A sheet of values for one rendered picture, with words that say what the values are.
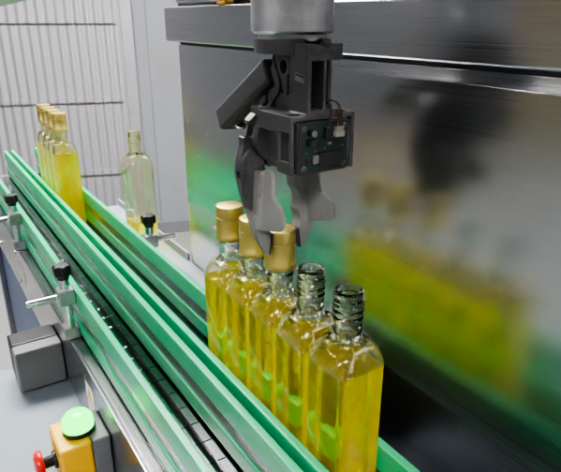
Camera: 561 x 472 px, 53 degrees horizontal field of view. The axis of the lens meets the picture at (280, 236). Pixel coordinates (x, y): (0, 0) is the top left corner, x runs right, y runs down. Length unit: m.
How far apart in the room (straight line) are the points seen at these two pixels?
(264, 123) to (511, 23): 0.22
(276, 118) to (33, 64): 3.28
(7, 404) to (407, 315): 0.74
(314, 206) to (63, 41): 3.21
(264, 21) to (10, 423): 0.80
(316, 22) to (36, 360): 0.80
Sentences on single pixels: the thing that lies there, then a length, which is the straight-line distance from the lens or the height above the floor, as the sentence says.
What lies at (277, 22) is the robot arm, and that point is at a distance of 0.51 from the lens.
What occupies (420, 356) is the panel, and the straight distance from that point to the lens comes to 0.67.
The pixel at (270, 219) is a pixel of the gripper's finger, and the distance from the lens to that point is 0.55.
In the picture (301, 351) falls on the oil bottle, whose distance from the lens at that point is 0.57.
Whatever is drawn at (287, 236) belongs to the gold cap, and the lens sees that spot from 0.59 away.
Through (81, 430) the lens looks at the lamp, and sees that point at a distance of 0.88.
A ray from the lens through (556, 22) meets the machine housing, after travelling 0.52.
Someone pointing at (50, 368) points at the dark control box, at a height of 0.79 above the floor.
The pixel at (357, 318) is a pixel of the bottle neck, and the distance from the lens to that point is 0.53.
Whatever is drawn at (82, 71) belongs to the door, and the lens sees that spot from 3.71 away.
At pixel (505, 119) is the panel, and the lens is 0.53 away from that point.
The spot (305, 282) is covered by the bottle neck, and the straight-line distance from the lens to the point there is 0.56.
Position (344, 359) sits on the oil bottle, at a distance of 0.53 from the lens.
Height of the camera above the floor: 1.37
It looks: 21 degrees down
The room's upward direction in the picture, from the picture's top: straight up
